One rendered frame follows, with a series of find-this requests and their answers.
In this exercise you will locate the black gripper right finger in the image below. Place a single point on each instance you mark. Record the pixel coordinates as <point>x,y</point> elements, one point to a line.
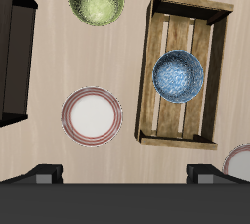
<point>203,173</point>

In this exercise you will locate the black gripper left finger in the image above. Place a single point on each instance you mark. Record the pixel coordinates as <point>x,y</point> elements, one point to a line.
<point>45,172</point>

